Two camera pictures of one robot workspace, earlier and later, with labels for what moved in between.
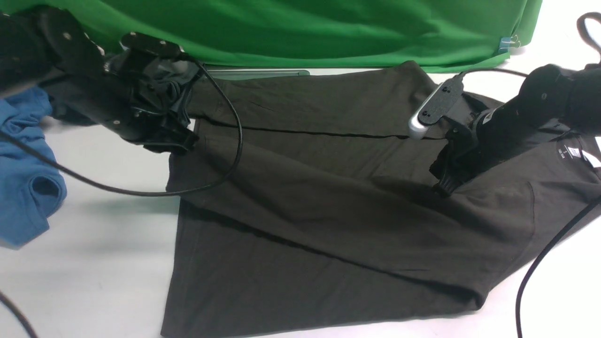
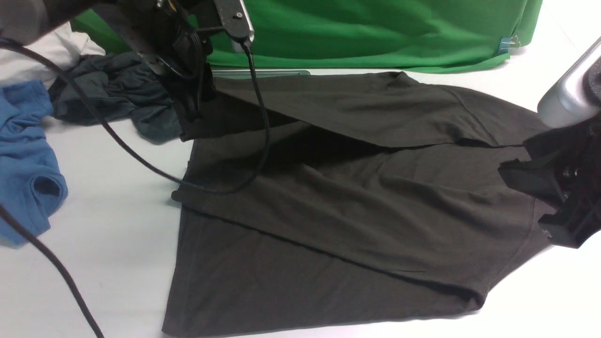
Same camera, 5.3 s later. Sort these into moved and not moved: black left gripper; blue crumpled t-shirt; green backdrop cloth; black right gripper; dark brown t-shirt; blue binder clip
Moved: black left gripper; black right gripper
Not moved: dark brown t-shirt; green backdrop cloth; blue binder clip; blue crumpled t-shirt
